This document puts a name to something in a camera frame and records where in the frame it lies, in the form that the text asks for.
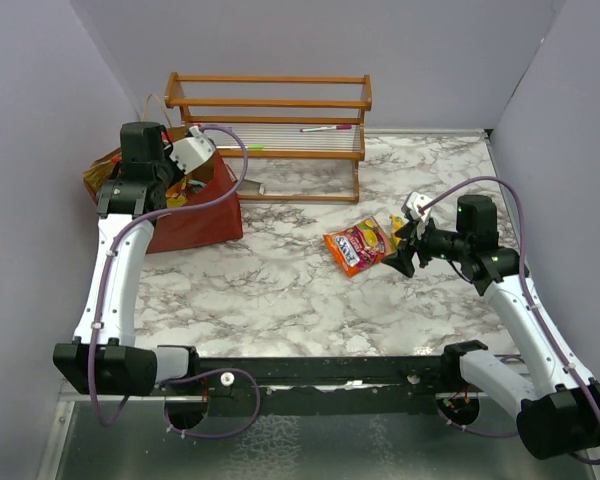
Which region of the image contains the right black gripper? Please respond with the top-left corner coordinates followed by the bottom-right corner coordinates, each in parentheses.
top-left (382, 213), bottom-right (470, 276)

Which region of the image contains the yellow M&M's packet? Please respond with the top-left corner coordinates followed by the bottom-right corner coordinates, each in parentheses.
top-left (390, 215), bottom-right (404, 247)

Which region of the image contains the orange Fox's candy bag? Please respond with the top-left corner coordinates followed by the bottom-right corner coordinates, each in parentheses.
top-left (166, 177), bottom-right (206, 208)

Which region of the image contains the Fox's fruits candy bag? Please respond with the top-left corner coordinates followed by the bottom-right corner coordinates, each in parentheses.
top-left (323, 216), bottom-right (395, 277)

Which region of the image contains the gold kettle chips bag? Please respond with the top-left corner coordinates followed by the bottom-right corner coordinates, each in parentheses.
top-left (82, 148), bottom-right (121, 200)

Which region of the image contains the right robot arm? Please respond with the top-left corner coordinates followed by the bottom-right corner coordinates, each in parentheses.
top-left (383, 192), bottom-right (600, 460)

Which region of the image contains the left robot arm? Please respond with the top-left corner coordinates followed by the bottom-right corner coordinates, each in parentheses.
top-left (53, 122), bottom-right (201, 396)

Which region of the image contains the red paper bag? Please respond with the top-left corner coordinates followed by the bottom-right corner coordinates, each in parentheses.
top-left (82, 92), bottom-right (244, 255)

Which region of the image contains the small packet behind gripper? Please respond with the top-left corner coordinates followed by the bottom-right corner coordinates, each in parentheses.
top-left (237, 179), bottom-right (265, 196)

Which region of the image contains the green marker pen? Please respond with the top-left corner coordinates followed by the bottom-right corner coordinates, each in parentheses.
top-left (217, 144), bottom-right (264, 151)

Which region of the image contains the purple marker pen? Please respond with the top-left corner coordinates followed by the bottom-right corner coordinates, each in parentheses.
top-left (299, 124), bottom-right (353, 133)

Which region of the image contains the wooden shelf rack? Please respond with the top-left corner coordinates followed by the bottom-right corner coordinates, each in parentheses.
top-left (164, 72), bottom-right (373, 204)

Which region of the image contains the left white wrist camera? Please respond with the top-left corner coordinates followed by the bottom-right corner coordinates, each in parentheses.
top-left (171, 125), bottom-right (216, 174)

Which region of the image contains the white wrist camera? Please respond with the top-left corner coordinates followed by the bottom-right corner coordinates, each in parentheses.
top-left (171, 125), bottom-right (216, 174)
top-left (401, 192), bottom-right (432, 238)

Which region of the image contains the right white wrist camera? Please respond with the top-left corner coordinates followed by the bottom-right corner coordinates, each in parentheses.
top-left (401, 192), bottom-right (432, 238)

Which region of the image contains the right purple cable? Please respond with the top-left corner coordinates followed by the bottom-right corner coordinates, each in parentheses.
top-left (414, 175), bottom-right (600, 466)

